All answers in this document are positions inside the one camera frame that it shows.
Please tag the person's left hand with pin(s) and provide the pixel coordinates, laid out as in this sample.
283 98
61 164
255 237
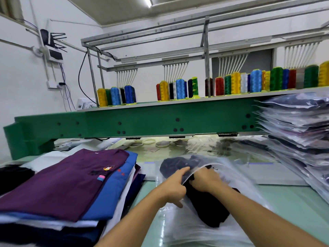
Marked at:
172 190

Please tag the person's right hand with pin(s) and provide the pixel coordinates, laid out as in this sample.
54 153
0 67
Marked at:
208 180

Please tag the navy garment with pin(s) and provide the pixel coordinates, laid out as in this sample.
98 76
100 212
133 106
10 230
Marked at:
208 208

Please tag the stack of plastic bags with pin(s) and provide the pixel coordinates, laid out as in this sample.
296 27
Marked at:
180 231

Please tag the stack of bagged garments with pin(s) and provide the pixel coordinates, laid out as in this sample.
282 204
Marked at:
303 126

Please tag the person's left forearm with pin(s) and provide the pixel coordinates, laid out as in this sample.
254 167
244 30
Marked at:
133 226

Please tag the person's right forearm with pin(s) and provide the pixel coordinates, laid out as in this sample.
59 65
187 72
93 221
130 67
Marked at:
267 221

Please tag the green machine beam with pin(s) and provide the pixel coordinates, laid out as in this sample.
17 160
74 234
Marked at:
128 123

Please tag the row of coloured thread spools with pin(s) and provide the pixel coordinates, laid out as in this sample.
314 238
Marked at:
236 82

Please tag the white box device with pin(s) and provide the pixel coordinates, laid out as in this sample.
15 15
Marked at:
86 104

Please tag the grey metal thread rack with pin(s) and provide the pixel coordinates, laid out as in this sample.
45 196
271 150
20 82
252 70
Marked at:
205 48

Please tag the ceiling light tube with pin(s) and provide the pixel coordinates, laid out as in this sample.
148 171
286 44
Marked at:
148 1

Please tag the white wall socket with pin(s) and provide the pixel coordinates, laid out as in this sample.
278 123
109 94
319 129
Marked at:
54 84

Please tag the wall router with antennas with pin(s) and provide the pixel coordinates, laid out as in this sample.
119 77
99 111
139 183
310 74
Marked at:
54 54

